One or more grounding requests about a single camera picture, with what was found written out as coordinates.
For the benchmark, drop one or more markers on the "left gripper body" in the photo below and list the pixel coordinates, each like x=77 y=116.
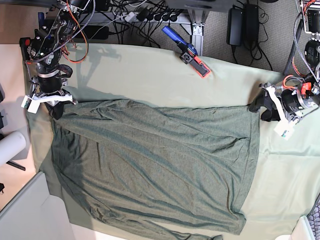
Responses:
x=290 y=102

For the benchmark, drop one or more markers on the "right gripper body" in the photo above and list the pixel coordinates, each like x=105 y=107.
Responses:
x=38 y=97

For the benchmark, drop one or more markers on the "green long-sleeve T-shirt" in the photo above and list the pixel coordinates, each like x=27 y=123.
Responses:
x=137 y=167

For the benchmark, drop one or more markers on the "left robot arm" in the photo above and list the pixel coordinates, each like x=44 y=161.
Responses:
x=303 y=64

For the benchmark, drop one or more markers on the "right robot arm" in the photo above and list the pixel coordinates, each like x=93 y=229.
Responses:
x=56 y=29

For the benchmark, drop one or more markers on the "white paper roll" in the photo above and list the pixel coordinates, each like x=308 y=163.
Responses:
x=11 y=145

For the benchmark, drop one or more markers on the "red black corner clamp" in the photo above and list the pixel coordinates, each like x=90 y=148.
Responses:
x=24 y=43

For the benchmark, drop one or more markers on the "light green table cloth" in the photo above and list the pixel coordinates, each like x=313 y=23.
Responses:
x=287 y=178

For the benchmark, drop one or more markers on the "black power adapter brick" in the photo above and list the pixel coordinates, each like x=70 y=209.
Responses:
x=235 y=27

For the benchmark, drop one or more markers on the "blue orange bar clamp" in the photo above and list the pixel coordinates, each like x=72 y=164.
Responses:
x=189 y=54

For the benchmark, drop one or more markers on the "aluminium table leg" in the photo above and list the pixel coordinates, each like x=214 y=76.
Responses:
x=198 y=19

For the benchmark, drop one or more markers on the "white foam board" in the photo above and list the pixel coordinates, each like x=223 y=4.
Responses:
x=35 y=214

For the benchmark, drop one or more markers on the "white power strip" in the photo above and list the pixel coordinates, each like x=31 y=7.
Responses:
x=162 y=17

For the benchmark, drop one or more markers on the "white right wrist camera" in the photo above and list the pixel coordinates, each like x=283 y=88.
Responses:
x=31 y=104

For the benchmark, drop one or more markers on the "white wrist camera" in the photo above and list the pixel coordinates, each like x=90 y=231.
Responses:
x=31 y=104
x=284 y=130

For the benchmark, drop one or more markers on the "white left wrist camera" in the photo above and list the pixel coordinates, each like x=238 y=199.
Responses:
x=284 y=130

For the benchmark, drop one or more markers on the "blue handled clamp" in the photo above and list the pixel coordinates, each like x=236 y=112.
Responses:
x=41 y=19

